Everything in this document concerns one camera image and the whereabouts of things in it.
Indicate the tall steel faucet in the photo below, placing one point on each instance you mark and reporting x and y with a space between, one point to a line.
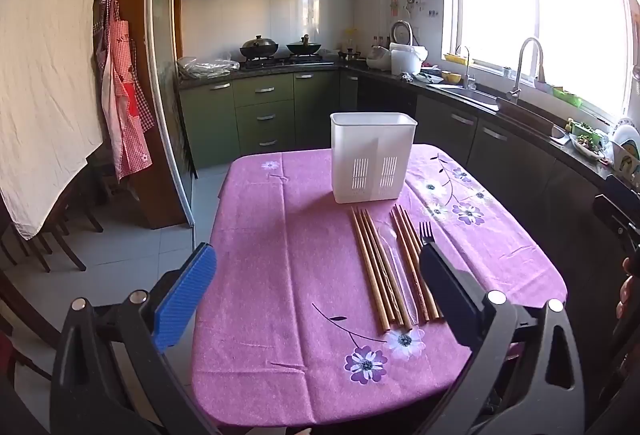
525 49

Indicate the purple floral tablecloth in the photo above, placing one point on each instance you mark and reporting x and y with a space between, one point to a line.
280 265

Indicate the kitchen window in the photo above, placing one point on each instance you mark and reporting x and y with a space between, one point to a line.
550 15

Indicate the white plates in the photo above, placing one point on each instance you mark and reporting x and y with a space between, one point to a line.
625 140

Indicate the black fork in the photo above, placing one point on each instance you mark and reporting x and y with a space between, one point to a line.
426 235

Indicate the pink white apron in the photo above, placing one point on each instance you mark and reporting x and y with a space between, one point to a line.
107 100

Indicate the small steel faucet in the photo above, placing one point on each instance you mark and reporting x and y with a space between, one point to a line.
466 65

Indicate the person's right hand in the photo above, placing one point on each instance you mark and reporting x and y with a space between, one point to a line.
624 297

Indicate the white hanging sheet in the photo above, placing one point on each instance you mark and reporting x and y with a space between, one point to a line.
45 65

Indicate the red checked apron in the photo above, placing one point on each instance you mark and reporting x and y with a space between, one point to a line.
132 130

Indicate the condiment bottles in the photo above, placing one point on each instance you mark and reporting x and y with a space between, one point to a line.
352 52

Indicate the glass sliding door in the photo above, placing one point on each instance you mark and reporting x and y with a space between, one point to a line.
165 65

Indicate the yellow tray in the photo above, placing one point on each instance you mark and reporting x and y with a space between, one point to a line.
456 59

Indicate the yellow bowl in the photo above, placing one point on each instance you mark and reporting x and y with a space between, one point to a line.
451 77

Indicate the plate of food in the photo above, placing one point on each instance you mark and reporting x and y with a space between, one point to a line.
587 146

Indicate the white plastic utensil holder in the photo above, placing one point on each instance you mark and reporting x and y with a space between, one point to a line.
370 140

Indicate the dark wooden chair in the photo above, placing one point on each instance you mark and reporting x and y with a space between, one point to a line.
20 310
65 235

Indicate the bundle of wooden chopsticks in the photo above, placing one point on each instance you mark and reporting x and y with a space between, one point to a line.
372 265

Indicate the green dish of vegetables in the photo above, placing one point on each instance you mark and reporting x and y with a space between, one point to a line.
584 129

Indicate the clear plastic bags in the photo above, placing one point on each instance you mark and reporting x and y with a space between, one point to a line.
207 67

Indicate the white plastic container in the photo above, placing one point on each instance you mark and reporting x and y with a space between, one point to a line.
407 62

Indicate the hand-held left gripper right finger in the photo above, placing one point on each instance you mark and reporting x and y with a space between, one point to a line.
450 290

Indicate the dark base cabinets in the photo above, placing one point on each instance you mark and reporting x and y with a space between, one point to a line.
505 155

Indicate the green tray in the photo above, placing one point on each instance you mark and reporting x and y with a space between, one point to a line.
567 97

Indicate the red wall ornament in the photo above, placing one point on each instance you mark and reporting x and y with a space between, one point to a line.
395 2

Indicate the round steel lid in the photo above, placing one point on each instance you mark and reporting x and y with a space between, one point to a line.
401 34

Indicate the black wok with lid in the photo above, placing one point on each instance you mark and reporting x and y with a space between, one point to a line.
259 49

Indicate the steel sink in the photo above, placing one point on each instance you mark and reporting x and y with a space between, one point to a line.
470 95

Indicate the clear plastic spoon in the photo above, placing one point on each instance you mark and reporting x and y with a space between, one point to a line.
389 235

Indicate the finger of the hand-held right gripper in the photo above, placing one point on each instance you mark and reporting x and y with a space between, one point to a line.
627 197
612 217

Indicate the green base cabinets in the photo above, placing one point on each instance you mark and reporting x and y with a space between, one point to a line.
265 115

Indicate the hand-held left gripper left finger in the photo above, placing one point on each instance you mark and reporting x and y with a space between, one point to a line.
185 295

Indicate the gas stove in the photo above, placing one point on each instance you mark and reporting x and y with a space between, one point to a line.
285 62

